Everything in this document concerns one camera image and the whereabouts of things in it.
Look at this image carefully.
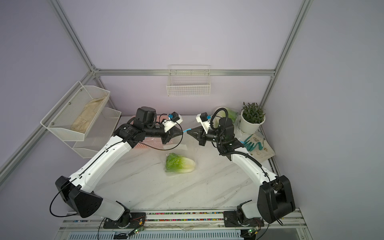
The aluminium front rail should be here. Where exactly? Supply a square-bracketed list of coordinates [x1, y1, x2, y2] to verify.
[58, 209, 308, 232]

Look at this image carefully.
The white two-tier mesh shelf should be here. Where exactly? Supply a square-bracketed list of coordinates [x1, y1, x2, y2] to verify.
[41, 82, 121, 159]

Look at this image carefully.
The clear zip-top bag blue seal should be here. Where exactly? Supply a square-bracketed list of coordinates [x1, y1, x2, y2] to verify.
[148, 133, 197, 177]

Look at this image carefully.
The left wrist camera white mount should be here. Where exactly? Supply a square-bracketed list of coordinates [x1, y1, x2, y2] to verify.
[161, 112, 183, 133]

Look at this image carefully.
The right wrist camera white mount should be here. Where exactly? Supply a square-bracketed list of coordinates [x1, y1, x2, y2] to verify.
[196, 112, 212, 134]

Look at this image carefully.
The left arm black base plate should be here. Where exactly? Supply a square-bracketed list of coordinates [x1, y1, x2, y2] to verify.
[103, 212, 146, 229]

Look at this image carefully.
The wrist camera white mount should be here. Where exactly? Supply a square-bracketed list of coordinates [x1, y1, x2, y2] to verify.
[196, 112, 212, 134]
[161, 112, 183, 133]

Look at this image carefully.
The rear bagged chinese cabbage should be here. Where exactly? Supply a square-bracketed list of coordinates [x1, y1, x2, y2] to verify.
[213, 107, 239, 125]

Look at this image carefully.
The white wire wall basket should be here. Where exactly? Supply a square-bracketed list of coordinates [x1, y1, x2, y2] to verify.
[166, 65, 211, 97]

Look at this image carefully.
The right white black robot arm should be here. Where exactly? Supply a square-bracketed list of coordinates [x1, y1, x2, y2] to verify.
[187, 108, 296, 224]

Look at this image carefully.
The potted green plant white pot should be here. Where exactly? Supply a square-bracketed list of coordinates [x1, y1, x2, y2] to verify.
[239, 102, 266, 134]

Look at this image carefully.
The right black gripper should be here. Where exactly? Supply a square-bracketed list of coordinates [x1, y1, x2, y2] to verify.
[189, 126, 226, 146]

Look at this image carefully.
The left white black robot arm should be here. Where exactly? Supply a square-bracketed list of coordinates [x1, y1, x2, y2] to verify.
[55, 107, 183, 227]

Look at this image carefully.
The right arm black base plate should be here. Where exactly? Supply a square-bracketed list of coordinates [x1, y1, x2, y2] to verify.
[223, 211, 265, 228]

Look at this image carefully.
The pink plastic basket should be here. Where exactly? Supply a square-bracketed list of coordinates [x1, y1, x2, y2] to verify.
[138, 115, 168, 150]

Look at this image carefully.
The beige cloth in shelf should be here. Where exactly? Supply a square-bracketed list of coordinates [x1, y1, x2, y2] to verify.
[71, 97, 106, 134]

